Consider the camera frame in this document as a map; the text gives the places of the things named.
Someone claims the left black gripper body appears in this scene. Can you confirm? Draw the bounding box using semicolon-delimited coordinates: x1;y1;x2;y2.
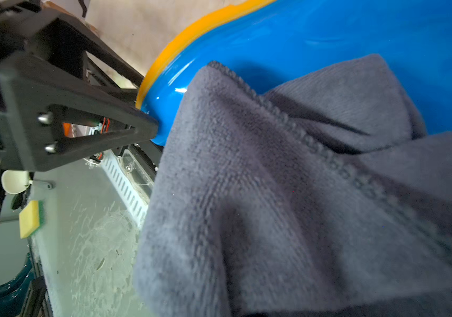
0;1;143;170

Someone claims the yellow green sponge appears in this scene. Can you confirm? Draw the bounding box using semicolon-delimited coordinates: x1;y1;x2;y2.
19;200;44;239

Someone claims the grey cloth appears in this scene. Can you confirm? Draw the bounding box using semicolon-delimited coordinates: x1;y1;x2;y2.
133;55;452;316

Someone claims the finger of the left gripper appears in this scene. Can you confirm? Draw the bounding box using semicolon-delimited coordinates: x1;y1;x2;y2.
0;51;160;173

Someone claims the blue boot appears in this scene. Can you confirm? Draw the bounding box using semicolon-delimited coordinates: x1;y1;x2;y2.
136;0;452;145

